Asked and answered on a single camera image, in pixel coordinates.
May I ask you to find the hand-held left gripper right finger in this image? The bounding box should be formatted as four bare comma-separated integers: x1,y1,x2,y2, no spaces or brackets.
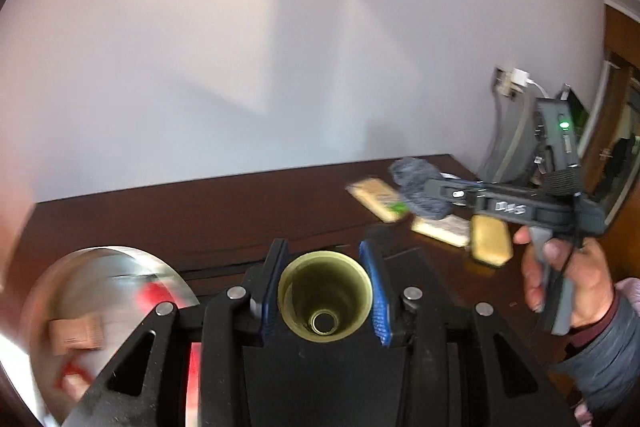
357,239,581,427

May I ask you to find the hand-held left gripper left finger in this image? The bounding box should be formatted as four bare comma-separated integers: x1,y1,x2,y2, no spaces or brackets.
62,237,291,427

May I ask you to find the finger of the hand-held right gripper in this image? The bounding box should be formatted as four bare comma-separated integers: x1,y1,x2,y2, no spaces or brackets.
422,178,481,208

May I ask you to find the green cup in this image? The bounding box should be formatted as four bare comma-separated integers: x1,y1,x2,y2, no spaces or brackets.
277,249,375,340

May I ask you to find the dark grey sock ball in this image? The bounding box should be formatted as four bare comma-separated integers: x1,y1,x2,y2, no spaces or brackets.
390,157,451,220

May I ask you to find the stainless steel bowl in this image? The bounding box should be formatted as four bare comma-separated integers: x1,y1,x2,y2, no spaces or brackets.
20,246,203,427

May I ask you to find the person's right forearm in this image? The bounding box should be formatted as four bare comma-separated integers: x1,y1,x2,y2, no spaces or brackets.
550,277,640,415

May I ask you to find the person's right hand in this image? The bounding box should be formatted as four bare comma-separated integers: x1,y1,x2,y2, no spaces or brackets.
514,227,618,330

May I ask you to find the white printed flat box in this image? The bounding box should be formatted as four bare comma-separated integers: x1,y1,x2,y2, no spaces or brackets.
411,213,473,249

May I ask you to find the yellow sponge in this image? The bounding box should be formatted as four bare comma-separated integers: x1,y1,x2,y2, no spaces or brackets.
470,214,513,268

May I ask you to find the beige packet green label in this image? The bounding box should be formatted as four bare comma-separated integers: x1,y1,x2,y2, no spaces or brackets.
347,177,408,223

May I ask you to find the beige plug adapter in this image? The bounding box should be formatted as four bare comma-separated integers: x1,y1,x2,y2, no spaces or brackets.
494,66,518,96

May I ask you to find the black flat mat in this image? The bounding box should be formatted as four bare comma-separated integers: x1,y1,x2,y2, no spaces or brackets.
182,227,453,427

